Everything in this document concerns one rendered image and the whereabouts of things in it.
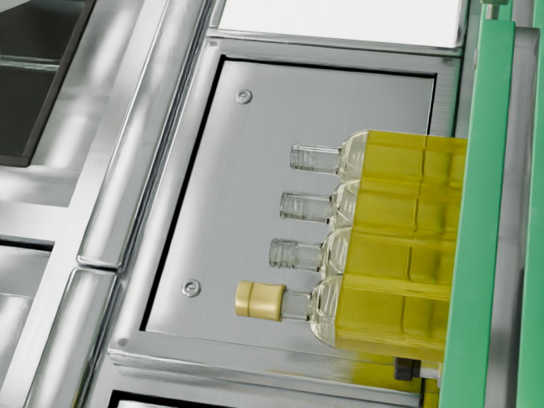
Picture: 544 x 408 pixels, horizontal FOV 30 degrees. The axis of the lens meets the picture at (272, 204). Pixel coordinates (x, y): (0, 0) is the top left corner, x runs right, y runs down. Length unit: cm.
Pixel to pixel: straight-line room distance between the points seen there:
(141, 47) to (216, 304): 44
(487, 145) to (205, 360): 39
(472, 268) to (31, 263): 60
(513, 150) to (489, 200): 6
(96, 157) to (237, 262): 26
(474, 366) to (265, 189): 48
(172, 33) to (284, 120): 22
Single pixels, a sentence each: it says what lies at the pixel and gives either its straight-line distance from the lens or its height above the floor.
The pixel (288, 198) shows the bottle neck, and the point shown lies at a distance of 102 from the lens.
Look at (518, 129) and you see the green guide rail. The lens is 92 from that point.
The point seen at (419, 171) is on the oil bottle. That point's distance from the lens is 101.
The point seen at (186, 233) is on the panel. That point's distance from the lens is 118.
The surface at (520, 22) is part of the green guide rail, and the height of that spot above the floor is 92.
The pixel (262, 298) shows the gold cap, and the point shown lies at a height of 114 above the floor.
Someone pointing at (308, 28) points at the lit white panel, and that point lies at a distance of 136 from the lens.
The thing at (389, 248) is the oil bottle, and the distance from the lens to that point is 97.
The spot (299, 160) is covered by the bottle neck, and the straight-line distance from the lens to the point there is 105.
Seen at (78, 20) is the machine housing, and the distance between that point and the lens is 149.
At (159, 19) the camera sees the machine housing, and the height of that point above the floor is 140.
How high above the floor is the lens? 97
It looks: 10 degrees up
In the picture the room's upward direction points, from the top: 84 degrees counter-clockwise
